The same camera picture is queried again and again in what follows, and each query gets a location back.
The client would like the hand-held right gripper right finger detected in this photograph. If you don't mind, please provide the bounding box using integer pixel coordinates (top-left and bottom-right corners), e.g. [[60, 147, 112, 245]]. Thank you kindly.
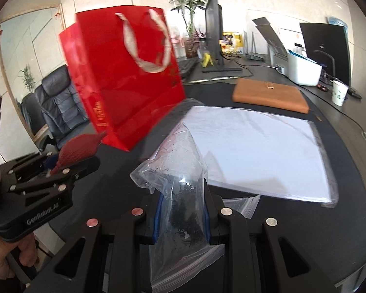
[[203, 185, 339, 293]]

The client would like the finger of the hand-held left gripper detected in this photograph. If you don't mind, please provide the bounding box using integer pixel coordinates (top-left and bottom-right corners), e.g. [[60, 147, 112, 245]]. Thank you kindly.
[[0, 151, 60, 178], [8, 156, 101, 196]]

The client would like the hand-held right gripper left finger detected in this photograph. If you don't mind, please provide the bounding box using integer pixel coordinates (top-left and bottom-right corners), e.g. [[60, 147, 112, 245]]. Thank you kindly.
[[24, 194, 165, 293]]

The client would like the red rubber air blower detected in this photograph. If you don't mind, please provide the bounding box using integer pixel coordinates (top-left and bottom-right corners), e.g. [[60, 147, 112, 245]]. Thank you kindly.
[[50, 131, 108, 176]]

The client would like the clear bag of tea leaves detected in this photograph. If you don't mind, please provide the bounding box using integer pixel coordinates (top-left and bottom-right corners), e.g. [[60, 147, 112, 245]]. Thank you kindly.
[[130, 122, 261, 292]]

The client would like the red gift bag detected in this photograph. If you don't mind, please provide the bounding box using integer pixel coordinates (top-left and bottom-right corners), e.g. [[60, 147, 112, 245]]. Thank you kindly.
[[59, 5, 186, 151]]

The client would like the person's left hand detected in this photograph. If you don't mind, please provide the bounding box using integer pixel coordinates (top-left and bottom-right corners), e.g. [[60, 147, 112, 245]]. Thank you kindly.
[[0, 233, 39, 280]]

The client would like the black leather office chair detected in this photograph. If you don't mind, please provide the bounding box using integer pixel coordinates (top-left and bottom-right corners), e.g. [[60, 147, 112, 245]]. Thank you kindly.
[[33, 65, 90, 147], [18, 93, 48, 138]]

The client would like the small leafy plant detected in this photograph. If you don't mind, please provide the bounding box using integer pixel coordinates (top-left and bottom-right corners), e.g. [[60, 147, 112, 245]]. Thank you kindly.
[[18, 64, 37, 94]]

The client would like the white paper in clear sleeve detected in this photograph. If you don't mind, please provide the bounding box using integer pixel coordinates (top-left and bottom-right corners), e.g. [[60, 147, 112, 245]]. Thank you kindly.
[[149, 98, 339, 209]]

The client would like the brown leather folder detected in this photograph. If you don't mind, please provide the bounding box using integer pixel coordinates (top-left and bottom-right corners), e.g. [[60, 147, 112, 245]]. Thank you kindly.
[[233, 78, 310, 114]]

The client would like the black desk mat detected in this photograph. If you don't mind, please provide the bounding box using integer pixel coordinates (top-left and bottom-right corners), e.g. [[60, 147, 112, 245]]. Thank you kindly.
[[49, 79, 366, 284]]

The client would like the yellow phone stand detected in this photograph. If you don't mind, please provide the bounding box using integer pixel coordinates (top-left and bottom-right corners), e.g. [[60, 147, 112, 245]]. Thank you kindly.
[[201, 52, 215, 68]]

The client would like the clear plastic bottles pack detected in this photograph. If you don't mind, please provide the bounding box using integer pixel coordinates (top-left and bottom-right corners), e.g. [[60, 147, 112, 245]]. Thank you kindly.
[[168, 27, 186, 58]]

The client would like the black router with antennas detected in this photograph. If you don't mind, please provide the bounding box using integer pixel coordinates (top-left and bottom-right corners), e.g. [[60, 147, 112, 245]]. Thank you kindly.
[[244, 32, 266, 61]]

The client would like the purple leaf potted plant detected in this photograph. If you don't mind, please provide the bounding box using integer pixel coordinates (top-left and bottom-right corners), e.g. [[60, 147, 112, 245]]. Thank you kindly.
[[183, 29, 208, 58]]

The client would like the white plastic bin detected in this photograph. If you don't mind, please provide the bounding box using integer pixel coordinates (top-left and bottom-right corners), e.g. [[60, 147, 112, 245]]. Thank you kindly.
[[285, 52, 323, 86]]

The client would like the white paper cup green print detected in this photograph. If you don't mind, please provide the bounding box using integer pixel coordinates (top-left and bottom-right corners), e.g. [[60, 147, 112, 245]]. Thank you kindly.
[[331, 80, 349, 107]]

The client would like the yellow snack bag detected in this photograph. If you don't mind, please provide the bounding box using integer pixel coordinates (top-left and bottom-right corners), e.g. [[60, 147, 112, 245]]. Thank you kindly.
[[220, 31, 244, 55]]

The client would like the small black keyboard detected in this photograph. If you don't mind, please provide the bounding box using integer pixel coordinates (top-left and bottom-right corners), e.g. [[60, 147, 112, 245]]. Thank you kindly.
[[346, 86, 363, 100]]

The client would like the black slim computer monitor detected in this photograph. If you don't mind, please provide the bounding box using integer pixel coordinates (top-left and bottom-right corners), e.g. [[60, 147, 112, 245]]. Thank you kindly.
[[201, 0, 243, 74]]

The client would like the grey printer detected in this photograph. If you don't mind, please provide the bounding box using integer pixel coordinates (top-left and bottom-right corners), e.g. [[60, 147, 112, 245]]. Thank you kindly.
[[252, 17, 290, 74]]

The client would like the black monitor with stand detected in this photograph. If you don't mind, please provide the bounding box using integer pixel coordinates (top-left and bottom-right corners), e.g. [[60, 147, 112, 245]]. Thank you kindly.
[[299, 22, 353, 87]]

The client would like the blue water jug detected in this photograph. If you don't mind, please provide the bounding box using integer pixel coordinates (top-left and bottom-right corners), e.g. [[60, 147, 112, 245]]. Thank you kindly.
[[327, 16, 348, 28]]

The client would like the black desk cable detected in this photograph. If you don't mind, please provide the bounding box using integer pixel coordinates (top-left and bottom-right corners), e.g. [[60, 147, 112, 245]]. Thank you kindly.
[[305, 87, 366, 135]]

